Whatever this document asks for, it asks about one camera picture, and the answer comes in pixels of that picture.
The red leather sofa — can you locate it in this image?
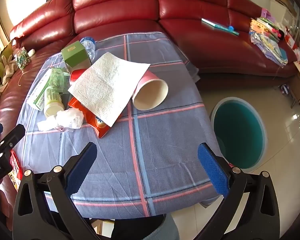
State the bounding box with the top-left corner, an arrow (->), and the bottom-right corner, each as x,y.
0,0 -> 299,220

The clear plastic water bottle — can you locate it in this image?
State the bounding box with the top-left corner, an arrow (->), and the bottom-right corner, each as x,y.
79,36 -> 96,60

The jar of colourful beads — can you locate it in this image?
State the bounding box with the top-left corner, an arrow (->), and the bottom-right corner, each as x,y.
14,48 -> 32,69

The white plastic wrap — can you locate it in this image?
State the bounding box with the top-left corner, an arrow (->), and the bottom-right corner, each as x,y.
37,108 -> 84,132

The beige plush toy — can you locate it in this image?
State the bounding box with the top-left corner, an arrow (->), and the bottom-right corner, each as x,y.
0,55 -> 17,110

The grey plaid tablecloth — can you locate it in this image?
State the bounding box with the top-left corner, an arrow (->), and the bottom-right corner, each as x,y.
14,32 -> 224,217

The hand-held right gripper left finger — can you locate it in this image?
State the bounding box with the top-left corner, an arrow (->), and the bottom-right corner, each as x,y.
13,142 -> 98,240

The orange snack packet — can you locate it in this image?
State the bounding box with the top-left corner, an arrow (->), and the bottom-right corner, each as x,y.
67,96 -> 113,138

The red printed packet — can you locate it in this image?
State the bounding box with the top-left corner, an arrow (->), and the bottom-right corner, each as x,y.
9,149 -> 23,192

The light wooden frame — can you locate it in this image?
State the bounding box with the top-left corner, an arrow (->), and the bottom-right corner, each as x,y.
90,219 -> 115,240

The thin teal book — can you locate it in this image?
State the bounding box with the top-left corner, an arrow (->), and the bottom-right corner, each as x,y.
201,18 -> 240,36

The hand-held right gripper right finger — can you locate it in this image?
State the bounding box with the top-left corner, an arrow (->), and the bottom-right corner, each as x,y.
197,142 -> 280,240

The red soda can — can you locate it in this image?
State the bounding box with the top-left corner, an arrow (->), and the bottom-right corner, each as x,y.
69,69 -> 87,84

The white bottle with green label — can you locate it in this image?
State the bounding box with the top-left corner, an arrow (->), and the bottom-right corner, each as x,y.
44,86 -> 65,117

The white paper towel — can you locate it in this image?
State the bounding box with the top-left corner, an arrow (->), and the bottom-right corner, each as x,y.
68,52 -> 151,127

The pink paper cup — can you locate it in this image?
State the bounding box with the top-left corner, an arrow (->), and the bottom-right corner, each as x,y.
132,70 -> 169,111

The teal plastic basin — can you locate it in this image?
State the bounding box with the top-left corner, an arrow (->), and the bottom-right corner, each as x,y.
210,97 -> 268,170

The wooden side table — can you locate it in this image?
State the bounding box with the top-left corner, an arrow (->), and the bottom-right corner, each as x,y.
289,60 -> 300,109

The green plush toy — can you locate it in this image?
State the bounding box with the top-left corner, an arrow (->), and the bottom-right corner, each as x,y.
0,40 -> 14,90

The green and white medicine box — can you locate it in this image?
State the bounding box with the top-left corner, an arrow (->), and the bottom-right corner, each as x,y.
27,68 -> 55,111

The pile of colourful papers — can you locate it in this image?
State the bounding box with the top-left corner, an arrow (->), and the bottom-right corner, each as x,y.
249,8 -> 290,67

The green cardboard box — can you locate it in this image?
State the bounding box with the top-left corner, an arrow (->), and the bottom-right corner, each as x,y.
61,41 -> 92,74

